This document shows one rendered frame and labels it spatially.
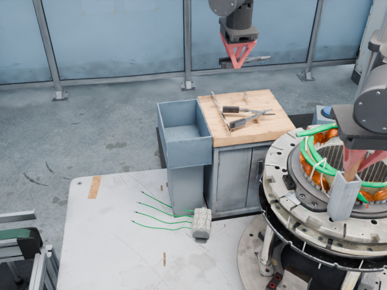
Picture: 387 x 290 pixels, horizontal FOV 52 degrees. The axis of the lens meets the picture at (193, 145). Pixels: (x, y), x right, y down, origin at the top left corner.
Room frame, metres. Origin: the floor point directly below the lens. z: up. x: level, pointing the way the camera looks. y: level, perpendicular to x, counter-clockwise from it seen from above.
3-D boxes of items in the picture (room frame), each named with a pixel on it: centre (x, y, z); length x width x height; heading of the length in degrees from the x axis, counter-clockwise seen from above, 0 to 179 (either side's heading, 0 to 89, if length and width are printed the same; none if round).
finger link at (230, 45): (0.85, -0.10, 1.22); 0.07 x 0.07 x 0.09; 12
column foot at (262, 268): (0.56, -0.17, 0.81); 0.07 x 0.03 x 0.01; 1
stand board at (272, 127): (0.82, -0.13, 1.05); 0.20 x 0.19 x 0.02; 101
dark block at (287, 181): (0.53, -0.18, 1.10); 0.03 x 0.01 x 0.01; 9
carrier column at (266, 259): (0.56, -0.17, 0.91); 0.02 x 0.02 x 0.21
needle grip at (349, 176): (0.45, -0.25, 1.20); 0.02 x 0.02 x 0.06
